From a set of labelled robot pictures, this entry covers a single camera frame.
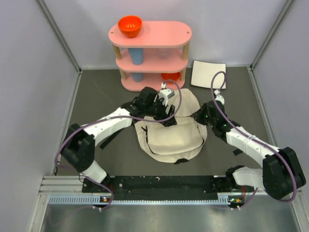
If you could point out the beige canvas backpack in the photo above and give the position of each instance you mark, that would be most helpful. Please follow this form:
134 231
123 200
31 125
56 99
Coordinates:
172 144

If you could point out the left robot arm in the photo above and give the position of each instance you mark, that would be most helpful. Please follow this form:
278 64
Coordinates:
78 149

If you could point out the blue cup shelf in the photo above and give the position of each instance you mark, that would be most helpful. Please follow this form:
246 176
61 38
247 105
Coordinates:
136 55
137 77

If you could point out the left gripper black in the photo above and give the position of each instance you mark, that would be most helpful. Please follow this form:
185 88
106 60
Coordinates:
163 115

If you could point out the aluminium frame post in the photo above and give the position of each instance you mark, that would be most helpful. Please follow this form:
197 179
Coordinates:
283 13

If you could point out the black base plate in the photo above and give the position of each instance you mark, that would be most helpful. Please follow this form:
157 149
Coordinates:
160 188

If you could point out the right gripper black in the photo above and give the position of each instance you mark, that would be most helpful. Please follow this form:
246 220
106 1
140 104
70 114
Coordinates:
198 115

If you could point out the orange bowl bottom shelf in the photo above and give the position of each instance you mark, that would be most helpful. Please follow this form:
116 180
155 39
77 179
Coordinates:
171 76

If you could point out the blue cup middle shelf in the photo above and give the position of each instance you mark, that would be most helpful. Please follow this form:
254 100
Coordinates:
136 55

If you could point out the blue cup bottom shelf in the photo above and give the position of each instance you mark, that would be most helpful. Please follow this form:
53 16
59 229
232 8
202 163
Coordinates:
137 77

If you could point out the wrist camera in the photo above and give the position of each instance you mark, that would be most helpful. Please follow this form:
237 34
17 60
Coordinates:
219 97
165 94

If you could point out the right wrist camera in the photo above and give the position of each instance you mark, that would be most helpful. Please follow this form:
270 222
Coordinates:
219 97

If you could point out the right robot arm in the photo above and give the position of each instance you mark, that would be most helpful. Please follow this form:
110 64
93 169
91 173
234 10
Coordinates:
280 172

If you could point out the pink three-tier shelf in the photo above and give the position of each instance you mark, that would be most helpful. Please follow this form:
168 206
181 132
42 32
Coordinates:
172 35

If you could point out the white square plate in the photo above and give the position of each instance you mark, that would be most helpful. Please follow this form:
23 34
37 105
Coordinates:
203 73

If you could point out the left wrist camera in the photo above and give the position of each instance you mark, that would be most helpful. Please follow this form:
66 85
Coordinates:
165 94

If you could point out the clear glass cup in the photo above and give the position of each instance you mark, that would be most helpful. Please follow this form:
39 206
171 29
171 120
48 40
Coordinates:
163 53

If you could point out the orange bowl on top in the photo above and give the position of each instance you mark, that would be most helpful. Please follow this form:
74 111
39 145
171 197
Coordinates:
130 25

